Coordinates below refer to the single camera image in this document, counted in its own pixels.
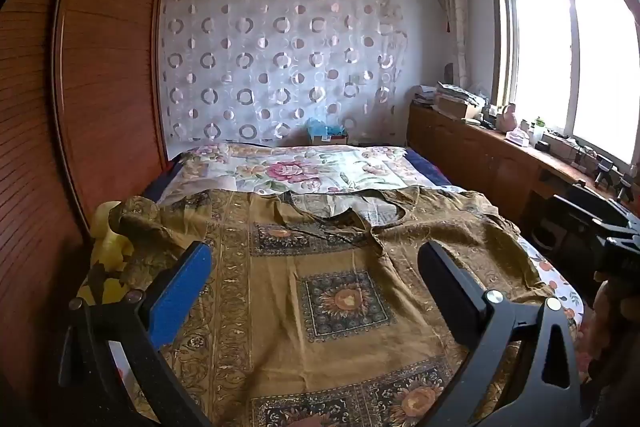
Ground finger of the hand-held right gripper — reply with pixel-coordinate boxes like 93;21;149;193
542;197;611;235
565;183;640;228

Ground orange-fruit print bed sheet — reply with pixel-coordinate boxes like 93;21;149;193
515;232;586;328

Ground circle-pattern wall curtain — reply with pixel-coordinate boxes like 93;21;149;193
161;0;408;146

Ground small black tripod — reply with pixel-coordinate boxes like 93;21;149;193
617;174;637;204
594;157;617;188

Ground bundled window drape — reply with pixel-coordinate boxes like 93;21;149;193
439;0;472;88

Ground brown cardboard box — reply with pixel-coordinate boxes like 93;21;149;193
436;94;484;121

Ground yellow garment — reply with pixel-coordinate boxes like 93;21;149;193
80;202;137;308

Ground stack of papers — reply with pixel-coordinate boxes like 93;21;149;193
412;81;492;108

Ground cardboard box with blue bag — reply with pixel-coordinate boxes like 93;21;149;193
306;117;350;146

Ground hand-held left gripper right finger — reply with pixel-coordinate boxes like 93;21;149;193
417;241;583;427

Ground brown sunflower-print shirt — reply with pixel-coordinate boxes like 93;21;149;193
80;186;561;427

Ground floral quilt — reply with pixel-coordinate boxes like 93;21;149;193
160;144;426;210

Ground person's right hand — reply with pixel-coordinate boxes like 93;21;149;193
592;276;640;358

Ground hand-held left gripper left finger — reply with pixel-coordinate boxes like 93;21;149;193
57;241;216;427

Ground wooden cabinet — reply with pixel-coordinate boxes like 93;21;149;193
407;99;640;233

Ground window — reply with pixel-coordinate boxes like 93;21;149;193
489;0;640;180

